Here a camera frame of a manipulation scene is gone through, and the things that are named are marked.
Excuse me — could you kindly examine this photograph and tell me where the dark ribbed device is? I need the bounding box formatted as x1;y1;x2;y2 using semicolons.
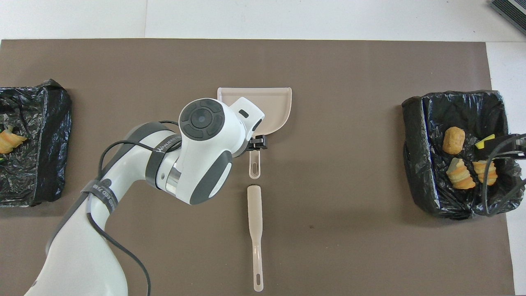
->
490;0;526;36

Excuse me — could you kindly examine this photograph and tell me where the striped croissant piece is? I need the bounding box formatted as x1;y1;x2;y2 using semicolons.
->
472;160;498;186

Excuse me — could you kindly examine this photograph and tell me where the brown table mat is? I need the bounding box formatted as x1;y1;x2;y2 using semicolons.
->
0;39;515;296

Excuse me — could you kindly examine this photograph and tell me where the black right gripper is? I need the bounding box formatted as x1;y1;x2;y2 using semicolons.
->
477;134;526;162

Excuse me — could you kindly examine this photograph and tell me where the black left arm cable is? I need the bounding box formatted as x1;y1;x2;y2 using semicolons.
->
86;120;181;296

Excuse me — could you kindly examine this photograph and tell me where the pale bread piece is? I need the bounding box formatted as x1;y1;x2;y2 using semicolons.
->
447;157;476;190

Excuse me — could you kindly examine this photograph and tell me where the bin with black bag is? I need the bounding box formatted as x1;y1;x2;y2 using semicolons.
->
0;79;72;207
401;90;524;220

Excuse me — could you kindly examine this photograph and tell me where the brown bread roll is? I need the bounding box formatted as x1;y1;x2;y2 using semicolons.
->
443;127;466;155

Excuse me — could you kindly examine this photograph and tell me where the small yellow sponge piece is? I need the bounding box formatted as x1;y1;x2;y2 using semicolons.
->
475;134;496;149

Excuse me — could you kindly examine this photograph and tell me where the beige plastic dustpan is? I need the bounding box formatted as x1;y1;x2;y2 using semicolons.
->
217;87;293;180

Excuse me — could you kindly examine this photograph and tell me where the beige hand brush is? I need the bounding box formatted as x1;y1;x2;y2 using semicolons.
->
247;185;264;292

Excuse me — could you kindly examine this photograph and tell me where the curled orange croissant piece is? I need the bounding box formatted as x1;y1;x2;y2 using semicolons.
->
0;128;28;155

